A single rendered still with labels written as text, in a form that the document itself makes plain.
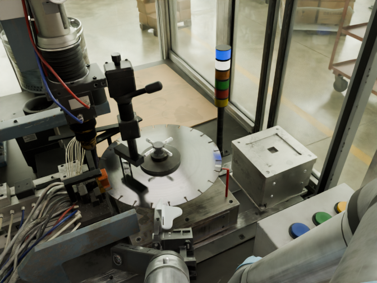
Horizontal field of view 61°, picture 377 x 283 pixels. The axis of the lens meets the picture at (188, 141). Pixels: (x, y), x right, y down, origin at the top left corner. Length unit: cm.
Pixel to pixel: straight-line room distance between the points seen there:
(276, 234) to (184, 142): 35
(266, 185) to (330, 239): 57
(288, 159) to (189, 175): 31
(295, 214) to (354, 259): 62
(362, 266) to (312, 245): 20
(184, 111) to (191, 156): 56
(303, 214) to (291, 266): 42
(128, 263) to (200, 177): 28
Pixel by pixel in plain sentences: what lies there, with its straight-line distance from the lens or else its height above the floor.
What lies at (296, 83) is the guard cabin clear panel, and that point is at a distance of 103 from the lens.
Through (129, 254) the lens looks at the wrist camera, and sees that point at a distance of 65.
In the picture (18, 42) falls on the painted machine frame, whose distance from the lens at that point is 77.
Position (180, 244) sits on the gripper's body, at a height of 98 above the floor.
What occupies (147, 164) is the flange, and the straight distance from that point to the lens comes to 84.
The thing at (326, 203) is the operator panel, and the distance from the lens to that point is 87.
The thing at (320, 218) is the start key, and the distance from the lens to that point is 82.
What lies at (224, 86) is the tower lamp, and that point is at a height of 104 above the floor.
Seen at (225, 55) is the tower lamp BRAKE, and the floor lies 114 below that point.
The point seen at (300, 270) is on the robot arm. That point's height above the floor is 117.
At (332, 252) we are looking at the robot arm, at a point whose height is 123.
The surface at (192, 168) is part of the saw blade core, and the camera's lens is 83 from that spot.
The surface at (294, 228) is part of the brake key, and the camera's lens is 79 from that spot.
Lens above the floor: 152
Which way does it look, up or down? 39 degrees down
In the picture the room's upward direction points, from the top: 2 degrees counter-clockwise
